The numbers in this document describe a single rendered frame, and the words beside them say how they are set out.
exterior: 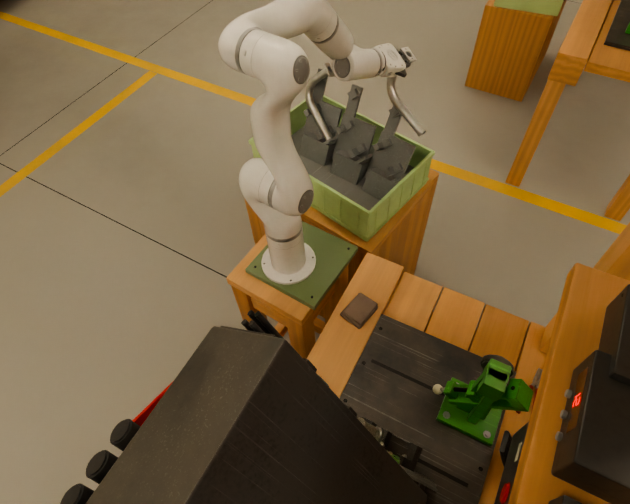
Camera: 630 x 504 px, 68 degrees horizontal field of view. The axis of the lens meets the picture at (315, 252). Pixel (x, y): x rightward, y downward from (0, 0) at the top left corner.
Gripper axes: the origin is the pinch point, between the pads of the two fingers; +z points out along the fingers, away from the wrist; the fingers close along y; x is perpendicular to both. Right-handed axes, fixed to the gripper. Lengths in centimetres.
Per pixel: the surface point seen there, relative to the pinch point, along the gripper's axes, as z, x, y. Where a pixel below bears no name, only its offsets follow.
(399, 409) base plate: -58, 28, -91
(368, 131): 4.1, 30.6, -7.4
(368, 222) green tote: -17, 37, -39
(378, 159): 4.3, 34.1, -18.3
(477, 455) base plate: -53, 17, -110
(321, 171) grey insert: -6, 54, -8
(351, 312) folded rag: -48, 35, -62
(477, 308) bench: -17, 18, -82
